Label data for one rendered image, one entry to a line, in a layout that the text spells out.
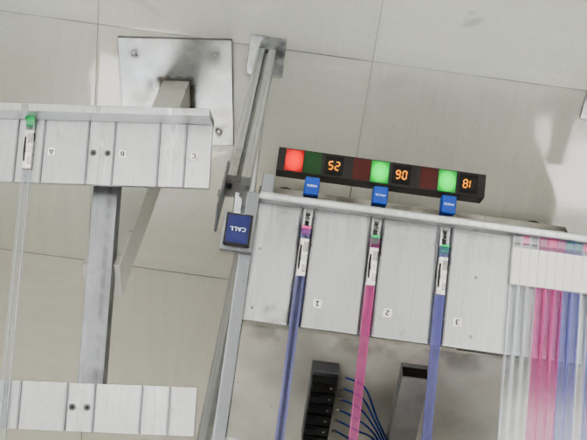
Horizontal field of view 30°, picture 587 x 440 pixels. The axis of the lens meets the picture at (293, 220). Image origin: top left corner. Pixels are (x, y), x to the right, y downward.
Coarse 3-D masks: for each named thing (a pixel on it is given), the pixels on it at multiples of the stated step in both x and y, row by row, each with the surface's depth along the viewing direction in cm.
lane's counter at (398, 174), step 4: (396, 168) 178; (400, 168) 178; (404, 168) 178; (408, 168) 178; (392, 172) 177; (396, 172) 177; (400, 172) 177; (404, 172) 178; (408, 172) 178; (392, 176) 177; (396, 176) 177; (400, 176) 177; (404, 176) 177; (408, 176) 177; (392, 180) 177; (396, 180) 177; (400, 180) 177; (404, 180) 177; (408, 180) 177; (404, 184) 177; (408, 184) 177
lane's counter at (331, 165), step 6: (330, 156) 178; (336, 156) 178; (330, 162) 177; (336, 162) 177; (342, 162) 177; (324, 168) 177; (330, 168) 177; (336, 168) 177; (342, 168) 177; (330, 174) 177; (336, 174) 177
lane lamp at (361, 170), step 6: (354, 162) 178; (360, 162) 178; (366, 162) 178; (354, 168) 177; (360, 168) 177; (366, 168) 177; (354, 174) 177; (360, 174) 177; (366, 174) 177; (366, 180) 177
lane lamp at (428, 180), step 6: (426, 168) 178; (432, 168) 178; (420, 174) 178; (426, 174) 178; (432, 174) 178; (438, 174) 178; (420, 180) 177; (426, 180) 177; (432, 180) 177; (420, 186) 177; (426, 186) 177; (432, 186) 177
